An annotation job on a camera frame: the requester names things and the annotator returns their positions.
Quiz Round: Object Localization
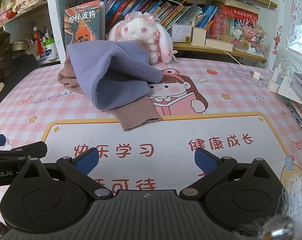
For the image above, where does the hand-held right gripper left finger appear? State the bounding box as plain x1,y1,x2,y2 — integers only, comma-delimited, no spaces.
16,148,114,200

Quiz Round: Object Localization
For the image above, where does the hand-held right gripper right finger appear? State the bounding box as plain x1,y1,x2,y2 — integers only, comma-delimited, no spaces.
180,148,279,198

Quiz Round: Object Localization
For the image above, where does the purple and pink sweater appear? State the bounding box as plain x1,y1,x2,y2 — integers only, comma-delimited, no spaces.
58,39,164,131

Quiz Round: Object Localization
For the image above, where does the pink checkered desk mat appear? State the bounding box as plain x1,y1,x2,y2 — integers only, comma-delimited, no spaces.
0,56,302,240

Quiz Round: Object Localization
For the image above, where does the olive dark cloth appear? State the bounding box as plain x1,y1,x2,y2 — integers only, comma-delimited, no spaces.
0,30,17,81

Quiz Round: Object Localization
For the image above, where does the white fluffy fur trim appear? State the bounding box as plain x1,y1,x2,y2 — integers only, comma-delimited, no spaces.
263,167,302,240

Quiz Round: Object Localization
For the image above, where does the round metal tin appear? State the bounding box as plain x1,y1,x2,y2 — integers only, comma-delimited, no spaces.
9,40,29,53

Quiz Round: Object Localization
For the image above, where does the white jar with green lid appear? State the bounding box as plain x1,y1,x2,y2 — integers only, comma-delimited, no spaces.
42,39,59,62

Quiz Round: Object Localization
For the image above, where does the red tassel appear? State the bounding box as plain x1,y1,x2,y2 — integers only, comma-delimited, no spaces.
33,27,45,58

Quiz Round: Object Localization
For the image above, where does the white paper card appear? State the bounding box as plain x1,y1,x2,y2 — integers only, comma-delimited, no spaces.
277,75,295,98

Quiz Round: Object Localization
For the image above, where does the wooden bookshelf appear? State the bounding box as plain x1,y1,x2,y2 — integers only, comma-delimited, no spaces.
46,0,278,63

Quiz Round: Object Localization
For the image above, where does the stack of books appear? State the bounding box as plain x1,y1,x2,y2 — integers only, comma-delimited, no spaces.
283,72,302,138

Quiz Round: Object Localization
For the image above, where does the pen holder with pens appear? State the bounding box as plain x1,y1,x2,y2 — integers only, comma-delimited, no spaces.
27,26,54,55

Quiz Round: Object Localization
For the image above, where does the small white card box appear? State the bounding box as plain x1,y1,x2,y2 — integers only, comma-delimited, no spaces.
171,23,193,43

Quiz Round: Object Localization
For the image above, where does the colourful flower ornament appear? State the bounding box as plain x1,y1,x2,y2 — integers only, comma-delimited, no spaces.
231,17,266,53

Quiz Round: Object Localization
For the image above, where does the dragon cover fantasy book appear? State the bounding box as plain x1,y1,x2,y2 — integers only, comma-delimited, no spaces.
61,0,106,53

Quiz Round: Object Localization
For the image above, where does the white bunny plush toy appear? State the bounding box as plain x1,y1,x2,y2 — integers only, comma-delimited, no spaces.
107,11,178,65

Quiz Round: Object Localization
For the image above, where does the row of colourful books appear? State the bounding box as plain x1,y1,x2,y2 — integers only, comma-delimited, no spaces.
104,0,261,43

